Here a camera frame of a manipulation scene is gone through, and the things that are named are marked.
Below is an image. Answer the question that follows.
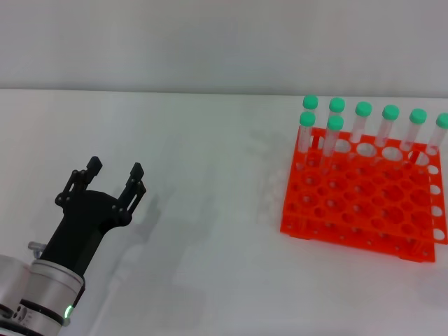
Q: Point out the orange test tube rack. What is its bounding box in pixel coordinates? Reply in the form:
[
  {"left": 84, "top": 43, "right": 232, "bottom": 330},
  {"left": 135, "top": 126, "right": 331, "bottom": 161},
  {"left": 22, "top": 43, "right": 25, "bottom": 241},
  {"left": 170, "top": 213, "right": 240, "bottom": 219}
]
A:
[{"left": 279, "top": 125, "right": 448, "bottom": 263}]

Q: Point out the silver cable connector plug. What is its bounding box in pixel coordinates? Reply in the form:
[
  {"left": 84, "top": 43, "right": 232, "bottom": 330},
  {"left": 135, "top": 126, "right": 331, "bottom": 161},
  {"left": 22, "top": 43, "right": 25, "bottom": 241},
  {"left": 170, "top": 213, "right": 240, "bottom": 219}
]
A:
[{"left": 27, "top": 241, "right": 45, "bottom": 258}]

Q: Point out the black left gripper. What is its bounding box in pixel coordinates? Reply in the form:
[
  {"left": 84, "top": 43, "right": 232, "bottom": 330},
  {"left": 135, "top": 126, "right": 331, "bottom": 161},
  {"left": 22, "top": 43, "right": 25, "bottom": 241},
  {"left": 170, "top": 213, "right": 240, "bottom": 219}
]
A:
[{"left": 37, "top": 155, "right": 147, "bottom": 278}]

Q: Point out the clear test tube green cap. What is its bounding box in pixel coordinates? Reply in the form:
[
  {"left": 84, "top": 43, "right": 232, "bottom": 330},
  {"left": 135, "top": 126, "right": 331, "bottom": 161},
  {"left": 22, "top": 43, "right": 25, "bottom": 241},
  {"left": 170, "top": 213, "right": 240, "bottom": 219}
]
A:
[
  {"left": 425, "top": 113, "right": 448, "bottom": 157},
  {"left": 297, "top": 111, "right": 317, "bottom": 169},
  {"left": 302, "top": 94, "right": 321, "bottom": 150},
  {"left": 350, "top": 101, "right": 373, "bottom": 145},
  {"left": 374, "top": 104, "right": 400, "bottom": 148},
  {"left": 328, "top": 97, "right": 347, "bottom": 143},
  {"left": 320, "top": 115, "right": 345, "bottom": 171},
  {"left": 400, "top": 108, "right": 428, "bottom": 152}
]

